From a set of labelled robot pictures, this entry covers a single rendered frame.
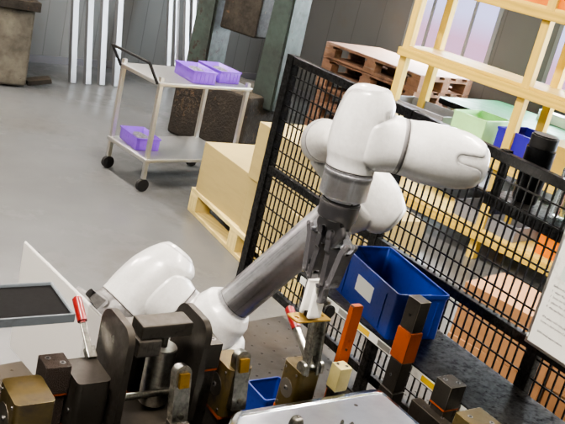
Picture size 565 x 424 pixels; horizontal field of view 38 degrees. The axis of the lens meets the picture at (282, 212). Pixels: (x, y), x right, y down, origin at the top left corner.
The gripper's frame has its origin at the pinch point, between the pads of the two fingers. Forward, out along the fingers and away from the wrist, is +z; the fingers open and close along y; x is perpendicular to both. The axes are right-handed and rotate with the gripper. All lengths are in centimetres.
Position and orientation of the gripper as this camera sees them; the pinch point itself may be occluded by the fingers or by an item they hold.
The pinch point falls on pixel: (314, 298)
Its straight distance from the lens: 158.4
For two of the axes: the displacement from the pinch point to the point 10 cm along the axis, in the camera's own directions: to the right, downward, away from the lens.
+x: -8.0, -0.2, -6.0
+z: -2.4, 9.3, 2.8
